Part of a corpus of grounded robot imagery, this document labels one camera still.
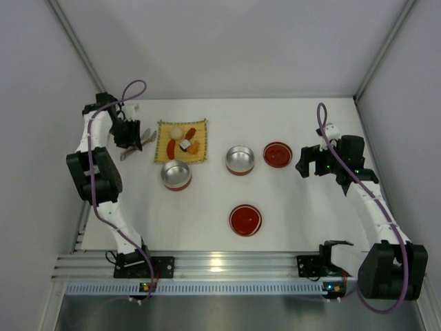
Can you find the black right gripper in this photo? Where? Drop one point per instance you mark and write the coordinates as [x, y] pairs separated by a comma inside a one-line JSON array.
[[313, 161]]

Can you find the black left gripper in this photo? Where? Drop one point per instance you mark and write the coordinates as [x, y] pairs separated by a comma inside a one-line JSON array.
[[129, 134]]

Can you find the steel tongs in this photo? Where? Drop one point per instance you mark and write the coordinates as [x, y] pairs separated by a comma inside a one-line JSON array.
[[146, 137]]

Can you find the long red sausage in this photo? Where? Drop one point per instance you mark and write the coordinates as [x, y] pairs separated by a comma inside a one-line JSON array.
[[170, 149]]

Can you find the beige rice ball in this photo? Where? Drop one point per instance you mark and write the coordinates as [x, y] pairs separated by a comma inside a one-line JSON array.
[[176, 133]]

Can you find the black white sushi roll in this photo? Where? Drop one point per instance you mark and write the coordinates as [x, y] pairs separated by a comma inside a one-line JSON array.
[[184, 145]]

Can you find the small red sausage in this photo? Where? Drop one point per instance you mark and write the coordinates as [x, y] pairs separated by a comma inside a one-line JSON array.
[[190, 133]]

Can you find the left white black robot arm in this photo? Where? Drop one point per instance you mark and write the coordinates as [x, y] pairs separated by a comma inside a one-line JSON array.
[[97, 179]]

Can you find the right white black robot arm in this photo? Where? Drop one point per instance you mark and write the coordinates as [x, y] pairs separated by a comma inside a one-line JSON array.
[[393, 268]]

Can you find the back red lid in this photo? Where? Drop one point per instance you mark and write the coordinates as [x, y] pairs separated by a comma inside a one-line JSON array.
[[277, 154]]

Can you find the red lid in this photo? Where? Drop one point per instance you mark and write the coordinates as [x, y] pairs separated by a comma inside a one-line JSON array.
[[245, 220], [277, 154]]

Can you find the bamboo serving mat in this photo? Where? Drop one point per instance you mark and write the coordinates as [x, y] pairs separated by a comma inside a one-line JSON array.
[[163, 139]]

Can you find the centre steel bowl red base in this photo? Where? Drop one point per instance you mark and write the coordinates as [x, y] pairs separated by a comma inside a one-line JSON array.
[[240, 160]]

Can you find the steel bowl red base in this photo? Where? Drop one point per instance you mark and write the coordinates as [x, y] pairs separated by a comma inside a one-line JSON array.
[[240, 160], [176, 175]]

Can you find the left steel bowl red base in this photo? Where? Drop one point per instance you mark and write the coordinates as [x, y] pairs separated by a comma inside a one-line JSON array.
[[176, 175]]

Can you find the front red lid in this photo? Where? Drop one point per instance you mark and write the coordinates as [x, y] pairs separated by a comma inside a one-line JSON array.
[[245, 220]]

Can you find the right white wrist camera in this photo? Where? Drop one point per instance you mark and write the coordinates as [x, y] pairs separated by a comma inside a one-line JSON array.
[[333, 135]]

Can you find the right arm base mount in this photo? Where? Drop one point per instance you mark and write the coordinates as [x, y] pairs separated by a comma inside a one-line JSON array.
[[316, 266]]

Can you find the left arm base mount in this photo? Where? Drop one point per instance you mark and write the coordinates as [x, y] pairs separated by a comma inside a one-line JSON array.
[[134, 266]]

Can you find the left aluminium corner post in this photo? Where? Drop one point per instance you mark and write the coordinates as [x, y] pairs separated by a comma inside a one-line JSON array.
[[71, 35]]

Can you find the aluminium corner post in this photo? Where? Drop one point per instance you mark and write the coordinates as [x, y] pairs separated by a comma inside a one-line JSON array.
[[389, 39], [71, 35]]

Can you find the aluminium front frame rail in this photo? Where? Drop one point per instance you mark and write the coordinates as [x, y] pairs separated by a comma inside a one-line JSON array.
[[189, 266]]

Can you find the white slotted cable duct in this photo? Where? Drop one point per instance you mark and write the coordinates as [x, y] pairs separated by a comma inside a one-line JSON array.
[[197, 288]]

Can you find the right aluminium corner post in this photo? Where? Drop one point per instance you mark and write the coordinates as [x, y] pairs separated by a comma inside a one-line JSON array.
[[389, 39]]

